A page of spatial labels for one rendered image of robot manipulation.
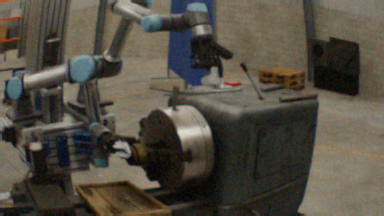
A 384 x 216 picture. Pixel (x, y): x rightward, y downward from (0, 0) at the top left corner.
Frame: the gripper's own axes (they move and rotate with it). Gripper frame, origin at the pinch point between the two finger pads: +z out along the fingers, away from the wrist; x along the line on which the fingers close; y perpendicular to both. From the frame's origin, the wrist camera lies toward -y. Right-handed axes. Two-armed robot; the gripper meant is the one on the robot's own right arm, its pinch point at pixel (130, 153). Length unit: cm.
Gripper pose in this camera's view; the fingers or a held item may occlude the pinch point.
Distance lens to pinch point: 160.8
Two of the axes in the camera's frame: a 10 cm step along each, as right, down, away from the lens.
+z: 5.3, 1.9, -8.3
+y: -8.5, 1.0, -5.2
